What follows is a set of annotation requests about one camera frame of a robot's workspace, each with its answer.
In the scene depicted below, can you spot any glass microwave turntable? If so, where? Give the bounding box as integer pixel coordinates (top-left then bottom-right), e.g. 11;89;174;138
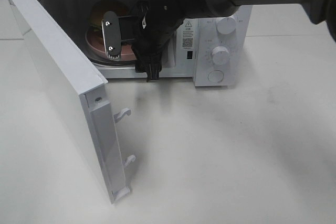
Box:
87;56;136;67

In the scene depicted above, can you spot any round white door-release button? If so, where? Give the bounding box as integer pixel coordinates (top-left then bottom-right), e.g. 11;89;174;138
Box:
208;70;224;83

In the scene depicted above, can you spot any upper white power knob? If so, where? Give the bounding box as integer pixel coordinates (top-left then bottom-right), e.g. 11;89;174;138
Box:
216;16;237;35

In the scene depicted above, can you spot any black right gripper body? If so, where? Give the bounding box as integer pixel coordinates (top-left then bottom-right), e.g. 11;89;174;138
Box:
131;0;189;82

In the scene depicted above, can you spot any burger with lettuce and cheese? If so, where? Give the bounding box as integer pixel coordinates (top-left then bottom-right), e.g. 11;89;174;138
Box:
89;0;129;31

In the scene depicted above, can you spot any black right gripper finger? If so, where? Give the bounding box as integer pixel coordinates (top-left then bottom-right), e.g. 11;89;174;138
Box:
102;11;121;60

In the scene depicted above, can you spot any lower white timer knob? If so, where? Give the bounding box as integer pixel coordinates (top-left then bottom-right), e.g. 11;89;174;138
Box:
211;46;230;66

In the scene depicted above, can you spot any white microwave oven body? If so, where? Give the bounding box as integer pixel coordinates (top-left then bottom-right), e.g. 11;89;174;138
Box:
12;0;253;88

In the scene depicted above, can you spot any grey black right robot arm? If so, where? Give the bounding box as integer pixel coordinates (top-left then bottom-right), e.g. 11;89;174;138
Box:
102;0;335;86

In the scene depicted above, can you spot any pink round plate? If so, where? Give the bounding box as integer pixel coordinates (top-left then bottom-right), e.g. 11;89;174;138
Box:
85;27;136;62

